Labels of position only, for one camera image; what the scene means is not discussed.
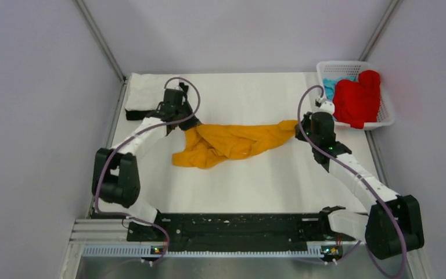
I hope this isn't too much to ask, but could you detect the aluminium frame post left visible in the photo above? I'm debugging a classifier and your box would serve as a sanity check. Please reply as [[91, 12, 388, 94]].
[[73, 0, 127, 83]]

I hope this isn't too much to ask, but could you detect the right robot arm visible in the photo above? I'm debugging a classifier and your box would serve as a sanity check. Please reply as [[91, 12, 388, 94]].
[[295, 112, 425, 260]]

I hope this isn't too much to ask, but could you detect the white folded t-shirt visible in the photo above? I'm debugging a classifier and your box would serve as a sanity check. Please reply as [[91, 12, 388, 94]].
[[124, 73, 174, 112]]

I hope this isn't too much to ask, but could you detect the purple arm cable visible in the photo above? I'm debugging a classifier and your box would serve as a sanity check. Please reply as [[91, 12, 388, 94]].
[[297, 85, 407, 279], [93, 77, 202, 266]]

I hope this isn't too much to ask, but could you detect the yellow t-shirt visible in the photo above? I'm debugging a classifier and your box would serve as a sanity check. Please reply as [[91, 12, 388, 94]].
[[172, 120, 298, 169]]

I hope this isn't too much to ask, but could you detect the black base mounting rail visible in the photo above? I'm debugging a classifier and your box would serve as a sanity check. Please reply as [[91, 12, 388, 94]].
[[127, 213, 352, 252]]

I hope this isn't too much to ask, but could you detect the red t-shirt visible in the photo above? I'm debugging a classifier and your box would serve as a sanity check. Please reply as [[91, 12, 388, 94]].
[[333, 70, 381, 129]]

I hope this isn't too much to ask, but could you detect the black folded t-shirt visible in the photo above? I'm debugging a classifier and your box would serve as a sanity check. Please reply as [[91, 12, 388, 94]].
[[125, 82, 189, 121]]

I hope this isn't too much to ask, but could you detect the aluminium frame post right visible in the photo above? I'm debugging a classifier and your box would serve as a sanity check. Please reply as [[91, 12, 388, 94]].
[[358, 0, 404, 61]]

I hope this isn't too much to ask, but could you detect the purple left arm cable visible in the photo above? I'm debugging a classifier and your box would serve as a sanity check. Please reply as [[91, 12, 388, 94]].
[[93, 77, 202, 266]]

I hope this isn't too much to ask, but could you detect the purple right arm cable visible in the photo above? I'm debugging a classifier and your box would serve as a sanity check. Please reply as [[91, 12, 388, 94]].
[[297, 85, 407, 279]]

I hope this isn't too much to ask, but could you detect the light blue t-shirt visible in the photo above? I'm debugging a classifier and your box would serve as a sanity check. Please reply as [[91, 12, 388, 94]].
[[322, 77, 357, 101]]

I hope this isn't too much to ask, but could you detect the aluminium frame post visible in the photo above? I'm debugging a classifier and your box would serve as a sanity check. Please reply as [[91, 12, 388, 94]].
[[73, 0, 127, 83], [358, 0, 404, 61]]

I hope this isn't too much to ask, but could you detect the white slotted cable duct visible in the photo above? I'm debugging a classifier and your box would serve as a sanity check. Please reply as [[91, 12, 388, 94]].
[[82, 244, 342, 259]]

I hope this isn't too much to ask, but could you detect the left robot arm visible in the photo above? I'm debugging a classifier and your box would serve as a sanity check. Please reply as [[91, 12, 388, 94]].
[[92, 88, 198, 242]]

